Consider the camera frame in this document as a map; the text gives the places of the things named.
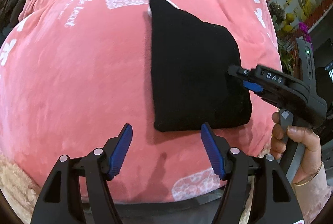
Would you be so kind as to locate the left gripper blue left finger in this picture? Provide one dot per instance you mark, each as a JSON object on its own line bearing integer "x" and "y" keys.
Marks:
{"x": 116, "y": 149}

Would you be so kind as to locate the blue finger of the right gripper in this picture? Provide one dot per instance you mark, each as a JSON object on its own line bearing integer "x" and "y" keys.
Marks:
{"x": 254, "y": 87}

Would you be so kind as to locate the dark brown quilted jacket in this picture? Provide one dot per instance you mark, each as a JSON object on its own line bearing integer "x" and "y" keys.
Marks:
{"x": 10, "y": 11}

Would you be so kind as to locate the pink plush blanket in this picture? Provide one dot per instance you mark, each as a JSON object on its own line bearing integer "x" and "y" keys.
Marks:
{"x": 73, "y": 72}

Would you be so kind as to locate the black garment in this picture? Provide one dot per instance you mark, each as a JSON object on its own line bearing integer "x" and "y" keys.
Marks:
{"x": 190, "y": 82}

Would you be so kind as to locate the pink sleeved right forearm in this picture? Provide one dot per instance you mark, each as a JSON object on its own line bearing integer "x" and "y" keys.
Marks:
{"x": 312, "y": 195}

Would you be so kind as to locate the person's right hand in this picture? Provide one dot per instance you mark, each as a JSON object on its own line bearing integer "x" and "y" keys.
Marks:
{"x": 311, "y": 161}

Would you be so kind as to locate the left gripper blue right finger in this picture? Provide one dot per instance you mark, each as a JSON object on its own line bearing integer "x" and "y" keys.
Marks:
{"x": 216, "y": 149}

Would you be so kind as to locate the beige fluffy rug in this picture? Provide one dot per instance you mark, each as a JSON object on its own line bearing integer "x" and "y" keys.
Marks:
{"x": 19, "y": 189}

